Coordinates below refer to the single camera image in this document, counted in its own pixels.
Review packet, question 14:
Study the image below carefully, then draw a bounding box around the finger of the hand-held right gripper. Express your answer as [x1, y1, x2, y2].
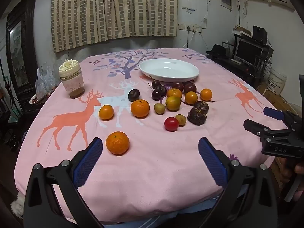
[263, 107, 289, 122]
[243, 119, 271, 137]

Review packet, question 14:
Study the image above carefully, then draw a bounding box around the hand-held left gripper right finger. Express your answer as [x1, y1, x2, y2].
[198, 136, 278, 228]

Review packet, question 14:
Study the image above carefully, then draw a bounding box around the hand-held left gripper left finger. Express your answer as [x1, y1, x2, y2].
[24, 137, 104, 228]

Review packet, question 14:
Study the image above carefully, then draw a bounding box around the orange mandarin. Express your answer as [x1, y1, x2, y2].
[167, 88, 183, 99]
[200, 88, 213, 101]
[130, 99, 150, 118]
[106, 131, 130, 156]
[98, 105, 114, 120]
[185, 91, 198, 105]

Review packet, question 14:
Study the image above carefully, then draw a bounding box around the dark purple passion fruit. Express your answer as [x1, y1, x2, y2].
[187, 108, 207, 126]

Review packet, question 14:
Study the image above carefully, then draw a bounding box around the small yellow-green fruit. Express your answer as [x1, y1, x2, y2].
[175, 114, 187, 127]
[154, 103, 166, 115]

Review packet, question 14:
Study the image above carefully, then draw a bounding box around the red cherry tomato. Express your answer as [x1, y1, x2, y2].
[164, 116, 179, 132]

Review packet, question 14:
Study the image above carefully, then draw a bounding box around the dark brown water chestnut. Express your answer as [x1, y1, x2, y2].
[193, 101, 209, 112]

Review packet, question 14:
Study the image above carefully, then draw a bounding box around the yellow-green mandarin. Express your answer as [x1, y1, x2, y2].
[165, 96, 181, 112]

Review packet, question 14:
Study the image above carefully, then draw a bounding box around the white oval plate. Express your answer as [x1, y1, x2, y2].
[139, 58, 199, 82]

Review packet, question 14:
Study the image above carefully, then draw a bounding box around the person's right hand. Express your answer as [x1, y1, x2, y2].
[277, 157, 304, 202]

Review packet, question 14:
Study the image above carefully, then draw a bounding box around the white plastic bucket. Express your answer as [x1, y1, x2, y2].
[266, 66, 287, 95]

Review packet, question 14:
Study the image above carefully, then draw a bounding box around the black desk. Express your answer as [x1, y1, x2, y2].
[207, 33, 273, 88]

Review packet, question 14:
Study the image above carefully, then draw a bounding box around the pink deer print tablecloth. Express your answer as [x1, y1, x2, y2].
[14, 48, 292, 224]

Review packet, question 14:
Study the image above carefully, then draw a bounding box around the computer monitor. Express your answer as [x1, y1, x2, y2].
[235, 39, 263, 63]

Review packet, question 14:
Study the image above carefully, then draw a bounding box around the black speaker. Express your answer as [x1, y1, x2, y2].
[252, 26, 268, 44]

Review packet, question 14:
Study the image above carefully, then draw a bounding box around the small white dish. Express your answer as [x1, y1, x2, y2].
[29, 94, 44, 104]

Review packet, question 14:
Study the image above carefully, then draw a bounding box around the black hat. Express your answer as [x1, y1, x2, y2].
[206, 44, 230, 57]

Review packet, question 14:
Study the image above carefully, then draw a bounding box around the plastic jar with lid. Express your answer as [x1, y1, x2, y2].
[59, 59, 85, 99]

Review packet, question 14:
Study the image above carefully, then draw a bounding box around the flat cardboard box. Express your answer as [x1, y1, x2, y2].
[234, 25, 252, 36]

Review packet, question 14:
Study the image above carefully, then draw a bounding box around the clear plastic bag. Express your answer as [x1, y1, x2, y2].
[35, 63, 60, 100]

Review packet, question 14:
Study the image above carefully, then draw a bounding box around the white electrical panel box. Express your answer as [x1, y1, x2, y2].
[220, 0, 233, 11]

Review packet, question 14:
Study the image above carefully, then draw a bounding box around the dark wooden framed picture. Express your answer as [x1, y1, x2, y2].
[5, 0, 38, 95]

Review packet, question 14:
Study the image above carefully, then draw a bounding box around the beige checked curtain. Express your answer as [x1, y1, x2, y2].
[51, 0, 178, 53]

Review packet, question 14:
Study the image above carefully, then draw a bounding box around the white power cable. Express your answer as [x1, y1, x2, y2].
[182, 30, 197, 48]

